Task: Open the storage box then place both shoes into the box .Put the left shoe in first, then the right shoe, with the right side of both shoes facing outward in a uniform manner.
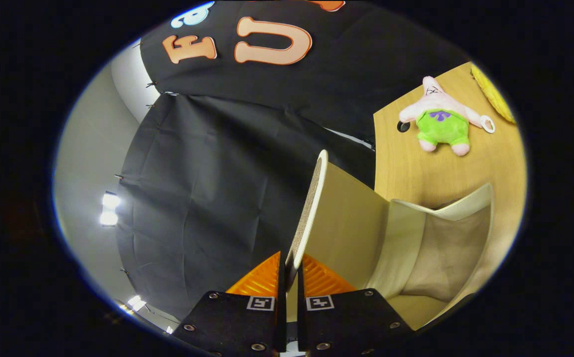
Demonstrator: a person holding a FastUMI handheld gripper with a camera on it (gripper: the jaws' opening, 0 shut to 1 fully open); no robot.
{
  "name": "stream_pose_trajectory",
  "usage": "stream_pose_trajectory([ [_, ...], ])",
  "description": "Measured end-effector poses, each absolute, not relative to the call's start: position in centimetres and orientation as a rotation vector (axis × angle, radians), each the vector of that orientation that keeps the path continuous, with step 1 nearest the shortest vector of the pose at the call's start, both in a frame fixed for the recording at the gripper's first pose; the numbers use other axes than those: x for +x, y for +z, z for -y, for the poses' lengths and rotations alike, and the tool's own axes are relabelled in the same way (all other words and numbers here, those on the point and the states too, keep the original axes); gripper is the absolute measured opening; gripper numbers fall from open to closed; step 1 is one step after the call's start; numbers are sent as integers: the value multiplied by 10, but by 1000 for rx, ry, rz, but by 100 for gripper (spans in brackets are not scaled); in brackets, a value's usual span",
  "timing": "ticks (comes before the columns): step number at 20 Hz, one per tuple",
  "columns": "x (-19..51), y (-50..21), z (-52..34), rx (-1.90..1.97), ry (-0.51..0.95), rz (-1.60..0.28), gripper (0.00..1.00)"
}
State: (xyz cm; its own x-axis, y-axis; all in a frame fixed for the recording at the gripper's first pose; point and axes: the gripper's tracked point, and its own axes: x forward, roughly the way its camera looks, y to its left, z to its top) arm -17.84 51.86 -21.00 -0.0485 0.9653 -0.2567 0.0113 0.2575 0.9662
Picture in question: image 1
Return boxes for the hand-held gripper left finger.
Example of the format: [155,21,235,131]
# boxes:
[173,250,288,356]

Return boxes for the beige fabric storage box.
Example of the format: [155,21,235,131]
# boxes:
[285,149,496,332]

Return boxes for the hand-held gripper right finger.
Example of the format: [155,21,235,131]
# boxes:
[297,253,416,356]

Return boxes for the pink starfish plush toy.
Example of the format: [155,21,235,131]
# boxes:
[398,75,496,157]

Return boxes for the yellow plush toy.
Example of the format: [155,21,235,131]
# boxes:
[470,63,517,124]

